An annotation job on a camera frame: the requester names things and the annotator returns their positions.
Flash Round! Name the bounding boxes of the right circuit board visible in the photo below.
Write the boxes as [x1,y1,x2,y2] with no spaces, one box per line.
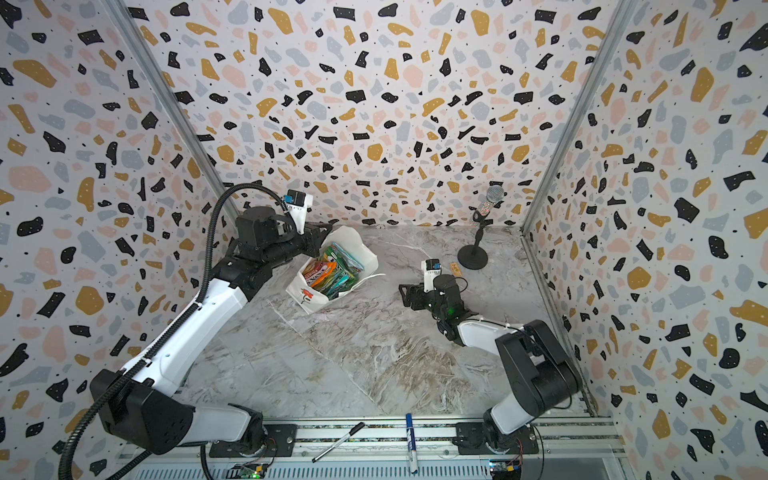
[489,460,522,480]

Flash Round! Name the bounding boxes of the black corrugated cable conduit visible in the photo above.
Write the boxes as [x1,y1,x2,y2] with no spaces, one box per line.
[58,182,289,480]

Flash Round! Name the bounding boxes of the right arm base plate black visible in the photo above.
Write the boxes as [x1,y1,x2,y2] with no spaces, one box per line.
[452,422,540,455]

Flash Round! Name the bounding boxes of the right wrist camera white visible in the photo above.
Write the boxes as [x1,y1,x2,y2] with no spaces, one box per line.
[421,259,442,293]

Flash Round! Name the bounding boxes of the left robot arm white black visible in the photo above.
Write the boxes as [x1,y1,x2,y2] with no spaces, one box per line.
[91,206,333,456]

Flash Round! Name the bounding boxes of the blue white marker pen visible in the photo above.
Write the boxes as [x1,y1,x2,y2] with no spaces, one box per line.
[405,413,419,475]

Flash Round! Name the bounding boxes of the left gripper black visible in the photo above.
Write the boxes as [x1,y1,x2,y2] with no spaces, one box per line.
[265,221,334,270]

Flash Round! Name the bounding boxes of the left circuit board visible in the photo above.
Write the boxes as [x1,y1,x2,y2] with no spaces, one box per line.
[225,462,269,480]

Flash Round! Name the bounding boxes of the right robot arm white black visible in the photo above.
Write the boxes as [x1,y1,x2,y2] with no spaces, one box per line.
[398,274,582,453]

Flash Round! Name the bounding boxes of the circuit board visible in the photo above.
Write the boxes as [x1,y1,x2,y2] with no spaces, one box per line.
[489,460,522,480]
[225,462,269,480]

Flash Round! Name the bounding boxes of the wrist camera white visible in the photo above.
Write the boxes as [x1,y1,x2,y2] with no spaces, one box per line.
[421,259,442,293]
[284,189,314,235]

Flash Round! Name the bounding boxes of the microphone on black stand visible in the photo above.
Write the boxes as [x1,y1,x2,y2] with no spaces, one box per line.
[457,185,504,270]

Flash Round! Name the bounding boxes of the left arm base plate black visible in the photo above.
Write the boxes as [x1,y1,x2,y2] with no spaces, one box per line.
[208,423,298,461]

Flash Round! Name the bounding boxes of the white paper bag red flowers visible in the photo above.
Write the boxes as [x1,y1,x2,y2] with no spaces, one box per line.
[286,226,380,314]

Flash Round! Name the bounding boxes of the aluminium mounting rail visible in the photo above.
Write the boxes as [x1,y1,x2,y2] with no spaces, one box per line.
[129,412,634,479]

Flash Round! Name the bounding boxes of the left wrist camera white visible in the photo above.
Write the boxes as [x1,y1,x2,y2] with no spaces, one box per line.
[284,189,314,235]

